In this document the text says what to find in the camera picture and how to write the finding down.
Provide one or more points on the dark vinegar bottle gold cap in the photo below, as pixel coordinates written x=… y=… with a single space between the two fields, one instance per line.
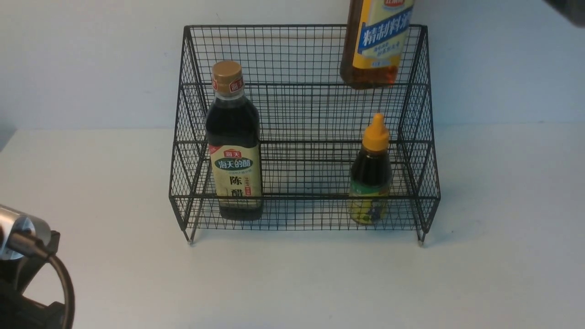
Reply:
x=233 y=131

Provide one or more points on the oyster sauce bottle yellow cap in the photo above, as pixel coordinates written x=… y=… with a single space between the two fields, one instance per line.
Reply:
x=371 y=175

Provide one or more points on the cooking wine bottle yellow label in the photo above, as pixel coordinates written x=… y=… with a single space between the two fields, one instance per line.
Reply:
x=375 y=38

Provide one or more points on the left robot arm silver black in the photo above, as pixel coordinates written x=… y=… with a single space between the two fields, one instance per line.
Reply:
x=17 y=272

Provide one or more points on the right robot arm dark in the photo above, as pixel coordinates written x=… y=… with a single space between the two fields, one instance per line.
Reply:
x=571 y=10

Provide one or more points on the black wire mesh shelf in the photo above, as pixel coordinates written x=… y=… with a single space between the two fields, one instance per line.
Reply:
x=311 y=129

